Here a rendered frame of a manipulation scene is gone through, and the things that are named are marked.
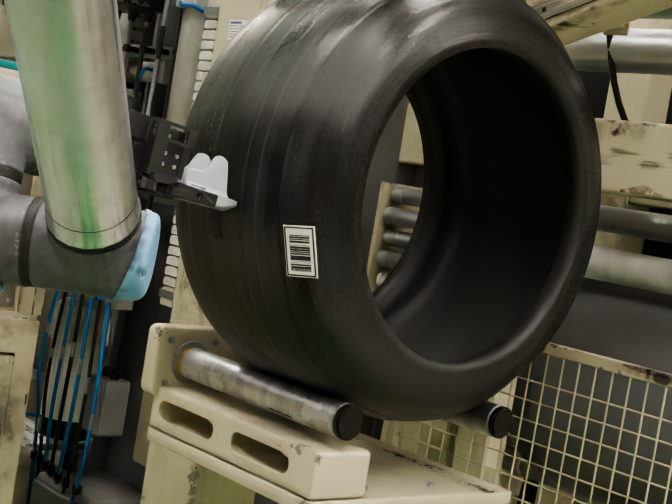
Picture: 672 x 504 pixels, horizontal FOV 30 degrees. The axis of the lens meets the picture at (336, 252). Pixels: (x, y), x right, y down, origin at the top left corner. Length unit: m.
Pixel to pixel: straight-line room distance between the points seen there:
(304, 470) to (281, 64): 0.48
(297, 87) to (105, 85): 0.45
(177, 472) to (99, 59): 1.00
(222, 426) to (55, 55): 0.76
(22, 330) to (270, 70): 0.69
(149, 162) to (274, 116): 0.17
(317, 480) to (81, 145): 0.60
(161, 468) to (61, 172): 0.90
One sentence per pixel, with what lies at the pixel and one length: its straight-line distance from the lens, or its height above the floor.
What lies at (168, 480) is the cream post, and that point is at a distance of 1.92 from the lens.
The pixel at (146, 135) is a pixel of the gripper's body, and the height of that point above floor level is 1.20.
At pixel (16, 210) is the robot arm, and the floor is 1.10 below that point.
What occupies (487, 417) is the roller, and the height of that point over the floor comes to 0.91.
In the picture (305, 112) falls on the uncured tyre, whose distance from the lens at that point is 1.43.
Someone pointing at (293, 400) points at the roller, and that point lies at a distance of 1.57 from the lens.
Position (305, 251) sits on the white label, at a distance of 1.41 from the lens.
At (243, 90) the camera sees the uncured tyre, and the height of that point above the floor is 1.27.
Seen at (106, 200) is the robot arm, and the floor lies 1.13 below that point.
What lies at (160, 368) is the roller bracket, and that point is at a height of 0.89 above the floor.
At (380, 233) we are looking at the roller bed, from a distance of 2.17.
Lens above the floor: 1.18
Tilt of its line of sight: 3 degrees down
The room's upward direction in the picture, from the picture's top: 10 degrees clockwise
